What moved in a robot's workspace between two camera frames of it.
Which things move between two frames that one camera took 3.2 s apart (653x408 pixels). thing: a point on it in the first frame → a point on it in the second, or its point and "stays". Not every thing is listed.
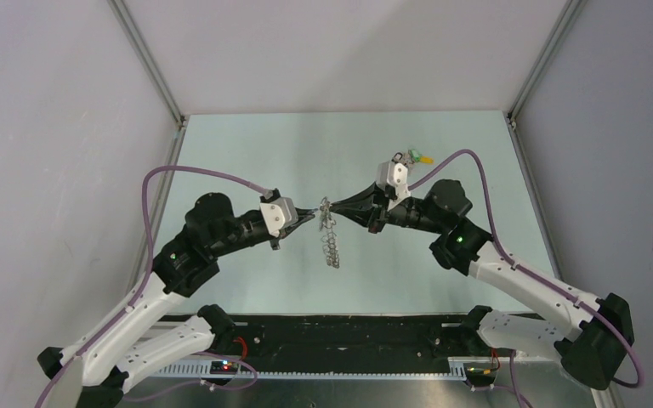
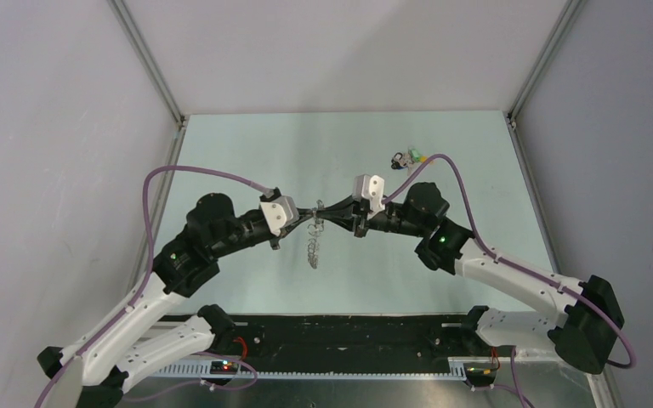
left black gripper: [303, 216] stays
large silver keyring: [329, 240] → [314, 229]
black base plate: [345, 343] stays
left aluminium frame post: [147, 60] stays
